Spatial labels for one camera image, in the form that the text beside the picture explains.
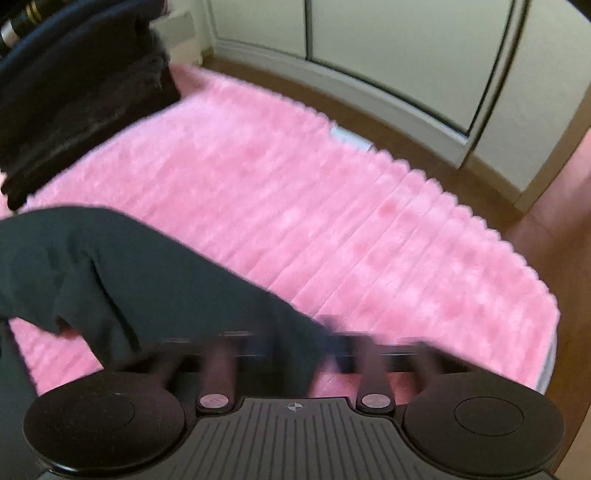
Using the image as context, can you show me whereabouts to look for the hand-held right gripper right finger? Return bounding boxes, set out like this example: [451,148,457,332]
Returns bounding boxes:
[318,316,468,411]

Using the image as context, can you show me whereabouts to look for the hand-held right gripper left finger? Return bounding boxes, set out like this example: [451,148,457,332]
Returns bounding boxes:
[148,333,246,412]

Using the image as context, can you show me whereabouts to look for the black tube with gold rings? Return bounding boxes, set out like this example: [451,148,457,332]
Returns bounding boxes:
[0,0,52,48]

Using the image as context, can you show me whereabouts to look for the white closet doors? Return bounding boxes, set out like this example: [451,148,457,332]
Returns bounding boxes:
[203,0,591,214]

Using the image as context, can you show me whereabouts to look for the black folded cloth pile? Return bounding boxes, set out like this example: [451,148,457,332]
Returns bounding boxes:
[0,0,182,213]

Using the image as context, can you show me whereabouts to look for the dark teal garment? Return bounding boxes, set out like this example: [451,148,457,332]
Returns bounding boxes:
[0,207,343,400]

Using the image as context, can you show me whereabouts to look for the pink fluffy blanket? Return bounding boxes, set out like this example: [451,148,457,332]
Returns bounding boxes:
[0,62,561,398]

